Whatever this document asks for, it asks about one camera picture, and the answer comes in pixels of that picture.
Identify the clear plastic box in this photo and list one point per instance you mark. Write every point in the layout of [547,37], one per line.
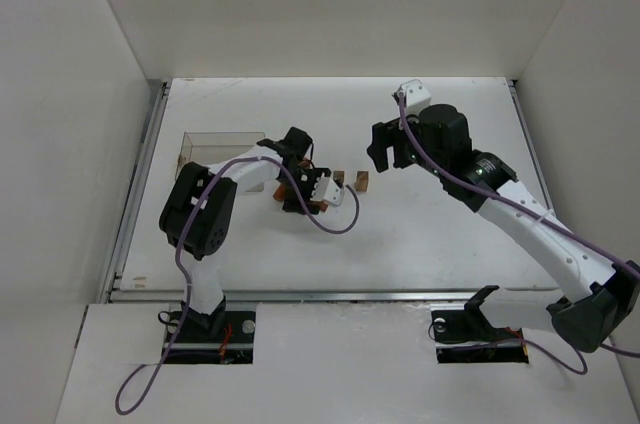
[208,148]

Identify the red-brown long rectangular block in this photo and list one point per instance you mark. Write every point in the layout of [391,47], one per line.
[320,205]

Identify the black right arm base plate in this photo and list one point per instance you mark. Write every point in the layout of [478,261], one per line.
[463,337]

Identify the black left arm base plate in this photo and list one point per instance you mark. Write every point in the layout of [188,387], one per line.
[231,344]

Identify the light wood rectangular block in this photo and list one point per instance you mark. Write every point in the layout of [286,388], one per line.
[339,177]

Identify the aluminium table edge rail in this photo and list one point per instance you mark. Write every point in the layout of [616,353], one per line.
[160,90]

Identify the red-brown wooden cylinder block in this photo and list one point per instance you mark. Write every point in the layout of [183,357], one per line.
[280,194]

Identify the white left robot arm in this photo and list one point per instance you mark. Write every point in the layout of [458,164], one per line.
[198,211]

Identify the dark striped wood block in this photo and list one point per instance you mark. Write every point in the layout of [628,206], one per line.
[362,181]

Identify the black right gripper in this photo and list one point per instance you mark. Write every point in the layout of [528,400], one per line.
[388,139]

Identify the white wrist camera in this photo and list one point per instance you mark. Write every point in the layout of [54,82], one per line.
[414,95]
[328,191]

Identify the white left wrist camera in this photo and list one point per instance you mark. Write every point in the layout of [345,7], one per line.
[328,191]

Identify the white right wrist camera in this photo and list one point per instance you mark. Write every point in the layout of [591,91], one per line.
[414,95]

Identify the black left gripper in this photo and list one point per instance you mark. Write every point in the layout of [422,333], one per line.
[304,189]

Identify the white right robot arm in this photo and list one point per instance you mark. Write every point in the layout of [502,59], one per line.
[594,292]

